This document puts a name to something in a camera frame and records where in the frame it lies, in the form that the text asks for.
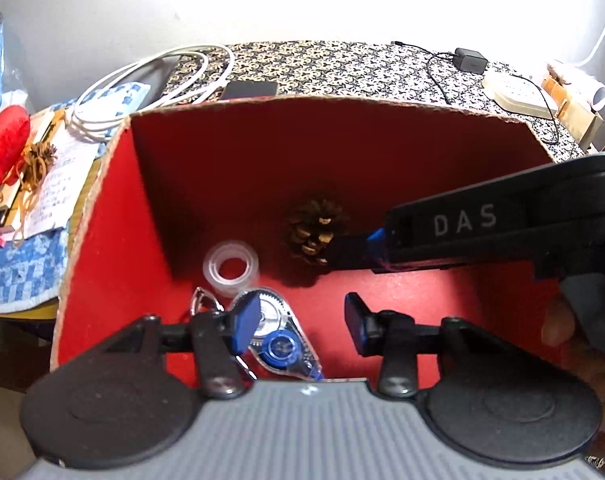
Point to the patterned tablecloth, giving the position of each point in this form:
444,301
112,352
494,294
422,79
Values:
393,71

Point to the clear tape roll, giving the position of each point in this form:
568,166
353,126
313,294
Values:
231,267

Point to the black smartphone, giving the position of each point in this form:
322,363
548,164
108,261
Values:
249,89

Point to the pine cone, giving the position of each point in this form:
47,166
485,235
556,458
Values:
314,232

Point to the person's right hand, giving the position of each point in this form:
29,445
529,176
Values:
559,329

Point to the golden book with tassel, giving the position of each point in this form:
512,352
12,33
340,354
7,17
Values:
22,185

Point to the blue correction tape dispenser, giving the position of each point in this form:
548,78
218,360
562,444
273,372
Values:
279,344

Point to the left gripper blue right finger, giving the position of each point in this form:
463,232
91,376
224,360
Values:
356,315

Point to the white paper sheet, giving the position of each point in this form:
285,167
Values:
62,186

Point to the red cardboard box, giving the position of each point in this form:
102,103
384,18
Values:
177,182

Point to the blue white checked cloth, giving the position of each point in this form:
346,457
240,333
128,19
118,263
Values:
31,273

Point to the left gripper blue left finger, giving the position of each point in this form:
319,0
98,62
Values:
246,316

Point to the red plush cushion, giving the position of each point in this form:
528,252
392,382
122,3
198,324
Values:
14,134

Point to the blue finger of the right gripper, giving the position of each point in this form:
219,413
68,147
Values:
376,251

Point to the black power adapter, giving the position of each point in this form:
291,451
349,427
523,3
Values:
469,61

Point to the white power strip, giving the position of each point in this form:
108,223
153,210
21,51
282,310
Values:
518,95

